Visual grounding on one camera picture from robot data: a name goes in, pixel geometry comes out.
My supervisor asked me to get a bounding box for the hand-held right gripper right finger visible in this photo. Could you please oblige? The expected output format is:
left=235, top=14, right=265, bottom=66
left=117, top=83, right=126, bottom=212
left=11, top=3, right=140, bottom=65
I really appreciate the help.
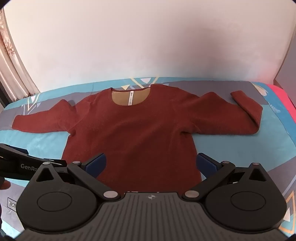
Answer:
left=182, top=152, right=271, bottom=201

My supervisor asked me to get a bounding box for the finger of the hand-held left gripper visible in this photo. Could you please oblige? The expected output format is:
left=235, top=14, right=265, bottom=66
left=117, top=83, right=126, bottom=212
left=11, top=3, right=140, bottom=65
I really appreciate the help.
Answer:
left=0, top=143, right=29, bottom=158
left=42, top=158, right=68, bottom=167

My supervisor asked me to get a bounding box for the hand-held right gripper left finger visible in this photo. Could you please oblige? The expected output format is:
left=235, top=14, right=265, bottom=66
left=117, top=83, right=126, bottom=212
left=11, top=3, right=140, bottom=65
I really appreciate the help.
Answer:
left=35, top=152, right=121, bottom=201

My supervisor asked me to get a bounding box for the dark red sweater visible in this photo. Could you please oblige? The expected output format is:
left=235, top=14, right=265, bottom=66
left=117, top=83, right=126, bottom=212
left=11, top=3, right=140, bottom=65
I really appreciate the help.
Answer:
left=12, top=84, right=263, bottom=195

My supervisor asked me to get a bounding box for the person's left hand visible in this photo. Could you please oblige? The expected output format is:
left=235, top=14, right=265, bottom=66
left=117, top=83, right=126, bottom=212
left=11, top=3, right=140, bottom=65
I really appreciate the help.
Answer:
left=0, top=177, right=11, bottom=190

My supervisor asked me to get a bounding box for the patterned blue grey bed sheet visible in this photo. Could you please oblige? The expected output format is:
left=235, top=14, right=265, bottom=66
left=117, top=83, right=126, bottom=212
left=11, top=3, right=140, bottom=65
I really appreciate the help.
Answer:
left=0, top=76, right=296, bottom=234

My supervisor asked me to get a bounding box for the beige patterned curtain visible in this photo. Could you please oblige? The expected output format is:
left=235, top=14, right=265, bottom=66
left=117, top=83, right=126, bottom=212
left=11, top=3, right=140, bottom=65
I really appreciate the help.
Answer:
left=0, top=9, right=41, bottom=103

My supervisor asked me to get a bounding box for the pink cloth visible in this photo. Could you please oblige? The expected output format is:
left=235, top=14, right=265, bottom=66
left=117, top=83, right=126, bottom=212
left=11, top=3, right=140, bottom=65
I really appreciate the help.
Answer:
left=266, top=84, right=296, bottom=121

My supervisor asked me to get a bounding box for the brown bed board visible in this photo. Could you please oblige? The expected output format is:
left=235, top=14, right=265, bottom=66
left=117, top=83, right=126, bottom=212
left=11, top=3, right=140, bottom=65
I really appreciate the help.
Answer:
left=273, top=52, right=296, bottom=90

